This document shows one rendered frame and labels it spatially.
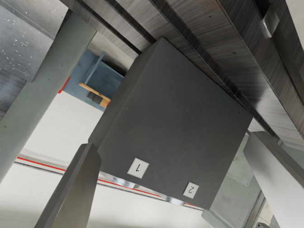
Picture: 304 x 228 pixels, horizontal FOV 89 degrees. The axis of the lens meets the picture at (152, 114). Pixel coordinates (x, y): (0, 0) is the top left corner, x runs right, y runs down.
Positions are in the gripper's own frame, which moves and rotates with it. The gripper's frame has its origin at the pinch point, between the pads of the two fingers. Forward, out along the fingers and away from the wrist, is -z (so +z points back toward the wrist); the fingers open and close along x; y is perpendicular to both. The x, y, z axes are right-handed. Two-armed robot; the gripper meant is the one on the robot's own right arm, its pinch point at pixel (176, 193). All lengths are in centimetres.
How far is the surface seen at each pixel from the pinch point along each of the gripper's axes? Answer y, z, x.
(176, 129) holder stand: 7.6, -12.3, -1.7
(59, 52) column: 4, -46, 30
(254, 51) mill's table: -2.5, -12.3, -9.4
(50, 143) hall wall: 263, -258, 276
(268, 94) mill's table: 3.7, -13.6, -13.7
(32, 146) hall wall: 254, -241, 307
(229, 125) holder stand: 10.6, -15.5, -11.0
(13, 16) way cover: -6, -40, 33
